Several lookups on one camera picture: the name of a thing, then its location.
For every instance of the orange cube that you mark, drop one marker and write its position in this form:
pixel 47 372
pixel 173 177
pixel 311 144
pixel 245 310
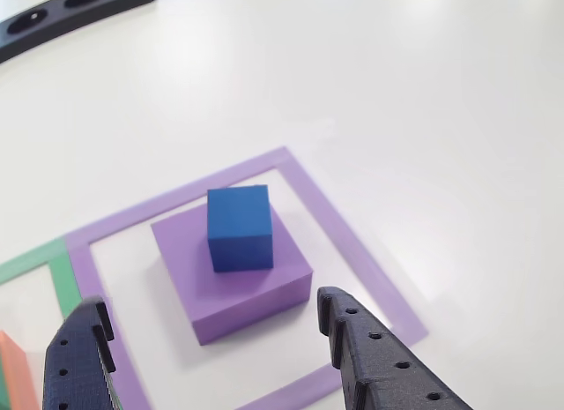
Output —
pixel 17 374

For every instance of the large purple cube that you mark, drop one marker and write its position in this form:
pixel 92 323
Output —
pixel 247 295

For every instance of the small blue cube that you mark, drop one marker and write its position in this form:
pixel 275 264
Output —
pixel 240 225

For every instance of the black power strip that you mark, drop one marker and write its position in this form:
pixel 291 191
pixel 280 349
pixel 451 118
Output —
pixel 53 17

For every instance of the green square frame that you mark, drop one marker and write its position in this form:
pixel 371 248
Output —
pixel 61 278

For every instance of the purple square frame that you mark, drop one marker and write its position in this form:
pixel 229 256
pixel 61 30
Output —
pixel 317 198

